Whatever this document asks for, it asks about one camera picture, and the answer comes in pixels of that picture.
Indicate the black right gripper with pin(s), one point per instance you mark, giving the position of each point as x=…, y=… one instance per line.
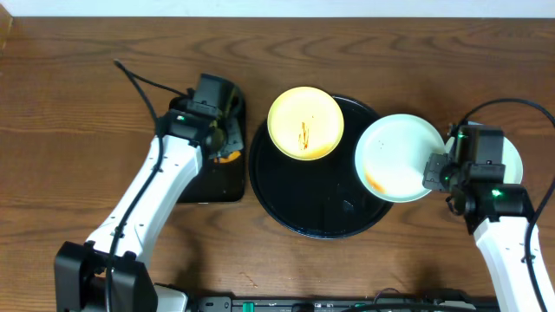
x=434, y=172

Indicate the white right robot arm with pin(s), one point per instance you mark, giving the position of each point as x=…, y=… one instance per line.
x=498, y=212

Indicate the orange green scrub sponge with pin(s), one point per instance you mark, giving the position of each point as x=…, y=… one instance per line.
x=229, y=158

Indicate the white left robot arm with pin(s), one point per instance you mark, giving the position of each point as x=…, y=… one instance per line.
x=110, y=270

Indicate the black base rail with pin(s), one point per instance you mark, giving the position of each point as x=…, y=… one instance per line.
x=230, y=303

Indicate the yellow plate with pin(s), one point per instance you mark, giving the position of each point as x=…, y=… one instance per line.
x=305, y=123

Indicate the black rectangular tray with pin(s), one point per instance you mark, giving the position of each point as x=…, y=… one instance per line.
x=214, y=182

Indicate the black round tray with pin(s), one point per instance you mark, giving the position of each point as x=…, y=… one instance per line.
x=321, y=198

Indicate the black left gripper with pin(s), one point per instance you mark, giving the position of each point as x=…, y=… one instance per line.
x=234, y=141

